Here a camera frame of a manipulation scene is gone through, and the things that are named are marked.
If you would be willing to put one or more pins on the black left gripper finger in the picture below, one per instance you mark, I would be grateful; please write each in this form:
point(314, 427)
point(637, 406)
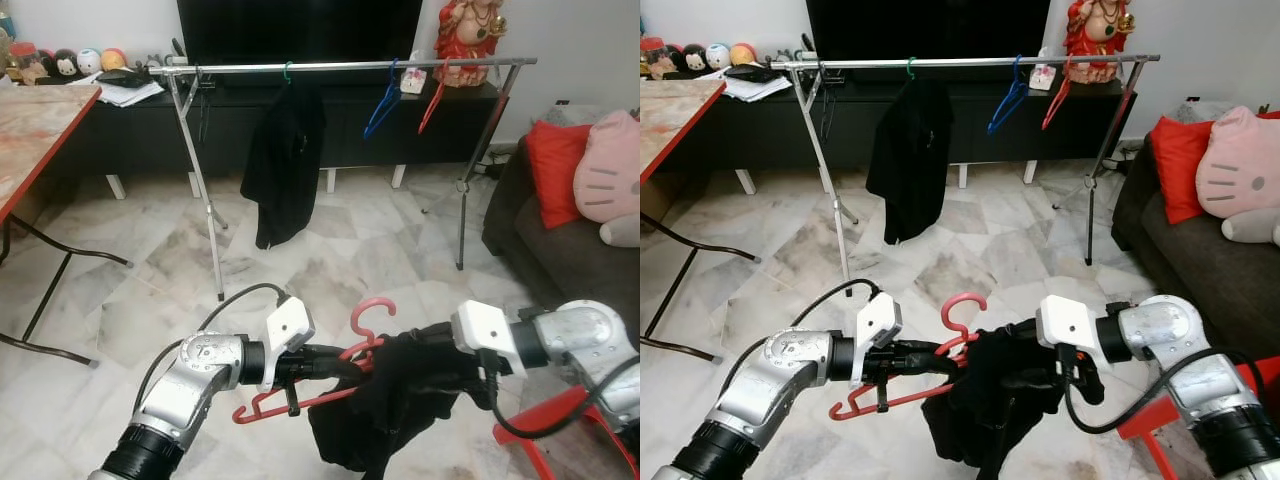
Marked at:
point(960, 351)
point(956, 370)
point(355, 373)
point(360, 354)

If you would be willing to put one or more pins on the black garment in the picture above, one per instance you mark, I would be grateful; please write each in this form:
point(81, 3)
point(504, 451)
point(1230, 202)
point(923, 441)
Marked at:
point(400, 400)
point(1000, 400)

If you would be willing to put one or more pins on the red plastic hanger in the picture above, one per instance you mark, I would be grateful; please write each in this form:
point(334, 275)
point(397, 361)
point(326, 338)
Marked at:
point(432, 110)
point(372, 302)
point(1055, 108)
point(965, 297)

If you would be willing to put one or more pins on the blue plastic hanger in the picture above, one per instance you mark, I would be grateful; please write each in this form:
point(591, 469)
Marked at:
point(1018, 75)
point(392, 80)

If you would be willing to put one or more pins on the red plastic stool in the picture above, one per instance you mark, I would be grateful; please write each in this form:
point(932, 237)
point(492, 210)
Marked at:
point(1150, 420)
point(540, 410)

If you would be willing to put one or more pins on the dark grey fabric sofa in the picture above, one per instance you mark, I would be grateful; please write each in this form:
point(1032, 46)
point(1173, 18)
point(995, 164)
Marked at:
point(560, 270)
point(1190, 270)

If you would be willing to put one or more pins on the black shirt with small logo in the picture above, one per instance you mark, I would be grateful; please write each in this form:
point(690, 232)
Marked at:
point(910, 160)
point(285, 160)

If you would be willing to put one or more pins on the grey open-eyed Totoro plush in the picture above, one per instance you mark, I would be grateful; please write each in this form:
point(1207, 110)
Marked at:
point(1255, 225)
point(625, 230)

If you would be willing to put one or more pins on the pink cat face pillow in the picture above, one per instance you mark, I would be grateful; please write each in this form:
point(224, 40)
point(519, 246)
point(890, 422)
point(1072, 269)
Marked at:
point(610, 170)
point(1240, 165)

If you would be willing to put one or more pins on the black TV console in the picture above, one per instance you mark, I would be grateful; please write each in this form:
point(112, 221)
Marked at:
point(780, 130)
point(140, 135)

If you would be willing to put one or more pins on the white pink tissue box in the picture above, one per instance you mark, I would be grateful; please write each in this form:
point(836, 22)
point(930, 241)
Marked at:
point(1043, 78)
point(413, 82)

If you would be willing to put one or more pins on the grey cloth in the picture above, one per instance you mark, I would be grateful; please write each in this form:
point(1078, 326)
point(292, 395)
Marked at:
point(570, 112)
point(1200, 110)

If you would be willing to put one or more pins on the silver clothes rack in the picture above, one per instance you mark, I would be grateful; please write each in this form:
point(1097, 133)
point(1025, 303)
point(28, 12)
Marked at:
point(960, 63)
point(340, 66)

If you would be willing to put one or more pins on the white paper stack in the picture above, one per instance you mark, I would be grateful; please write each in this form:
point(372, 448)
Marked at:
point(760, 90)
point(130, 95)

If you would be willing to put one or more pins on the black flat TV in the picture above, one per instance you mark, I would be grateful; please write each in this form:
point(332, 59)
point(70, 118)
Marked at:
point(930, 28)
point(300, 30)

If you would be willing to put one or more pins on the black flat pouch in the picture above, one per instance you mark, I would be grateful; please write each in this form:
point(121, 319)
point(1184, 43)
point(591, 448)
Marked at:
point(120, 76)
point(750, 72)

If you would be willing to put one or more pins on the red laughing Buddha statue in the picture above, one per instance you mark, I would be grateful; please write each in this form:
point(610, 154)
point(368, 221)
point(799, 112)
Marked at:
point(470, 40)
point(1098, 35)

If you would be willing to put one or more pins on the marble top folding table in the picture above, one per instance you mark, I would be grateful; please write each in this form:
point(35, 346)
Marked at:
point(675, 115)
point(40, 130)

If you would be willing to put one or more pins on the orange round doll head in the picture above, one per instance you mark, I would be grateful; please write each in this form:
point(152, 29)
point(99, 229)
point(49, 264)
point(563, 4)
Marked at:
point(742, 53)
point(113, 58)

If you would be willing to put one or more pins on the white round doll head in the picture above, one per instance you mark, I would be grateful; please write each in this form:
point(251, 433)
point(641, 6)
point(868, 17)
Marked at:
point(89, 60)
point(717, 55)

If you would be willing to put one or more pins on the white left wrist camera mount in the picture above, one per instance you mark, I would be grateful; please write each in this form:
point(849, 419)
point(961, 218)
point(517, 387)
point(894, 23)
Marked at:
point(878, 320)
point(288, 325)

